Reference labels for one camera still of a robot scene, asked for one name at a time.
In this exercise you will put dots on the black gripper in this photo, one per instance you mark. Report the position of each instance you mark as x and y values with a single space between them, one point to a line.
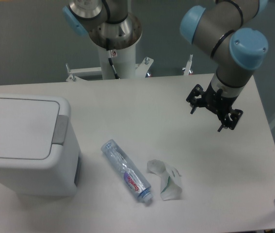
217 104

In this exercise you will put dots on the white push-lid trash can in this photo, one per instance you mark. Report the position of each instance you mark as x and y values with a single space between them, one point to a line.
39 151

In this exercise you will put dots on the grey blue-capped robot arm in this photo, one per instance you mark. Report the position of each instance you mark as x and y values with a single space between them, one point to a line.
219 32

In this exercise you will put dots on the crumpled white plastic wrapper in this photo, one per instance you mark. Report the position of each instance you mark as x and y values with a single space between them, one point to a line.
171 186

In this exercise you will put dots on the clear plastic water bottle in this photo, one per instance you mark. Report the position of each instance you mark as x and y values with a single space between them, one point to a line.
136 182

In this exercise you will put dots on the white pedestal base frame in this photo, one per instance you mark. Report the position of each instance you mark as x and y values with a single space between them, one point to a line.
94 73

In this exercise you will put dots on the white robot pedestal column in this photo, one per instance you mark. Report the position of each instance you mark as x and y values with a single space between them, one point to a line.
124 63

